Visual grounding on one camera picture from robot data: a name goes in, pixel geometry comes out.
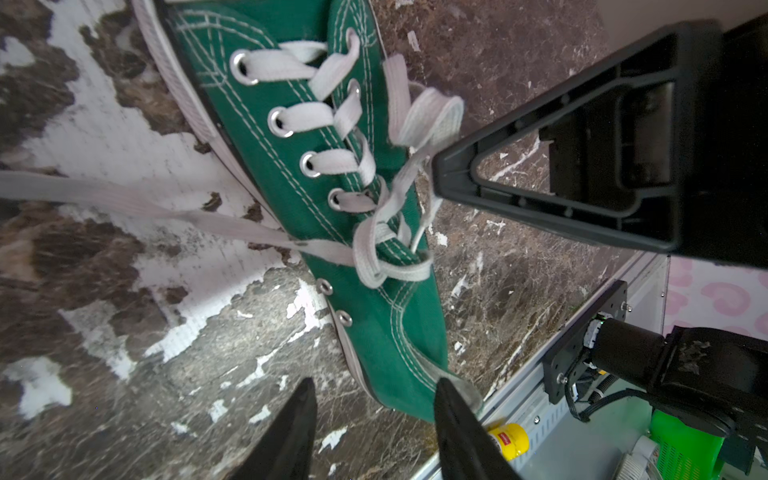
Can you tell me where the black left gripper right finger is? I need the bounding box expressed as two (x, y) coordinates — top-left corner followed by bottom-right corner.
(434, 378), (521, 480)

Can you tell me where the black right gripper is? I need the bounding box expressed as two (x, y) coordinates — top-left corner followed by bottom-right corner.
(433, 15), (767, 269)

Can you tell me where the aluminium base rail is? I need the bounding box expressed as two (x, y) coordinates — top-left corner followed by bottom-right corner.
(413, 251), (670, 480)

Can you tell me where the green canvas sneaker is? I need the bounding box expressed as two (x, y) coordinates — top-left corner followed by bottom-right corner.
(132, 1), (483, 421)

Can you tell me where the yellow marker tube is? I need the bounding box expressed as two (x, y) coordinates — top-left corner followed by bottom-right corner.
(488, 423), (530, 462)

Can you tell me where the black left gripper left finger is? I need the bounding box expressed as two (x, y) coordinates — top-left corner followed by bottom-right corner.
(227, 377), (317, 480)

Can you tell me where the white shoelace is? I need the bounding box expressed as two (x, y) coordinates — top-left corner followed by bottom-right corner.
(1, 29), (464, 289)

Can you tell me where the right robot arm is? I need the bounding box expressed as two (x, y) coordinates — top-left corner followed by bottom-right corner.
(433, 15), (767, 453)

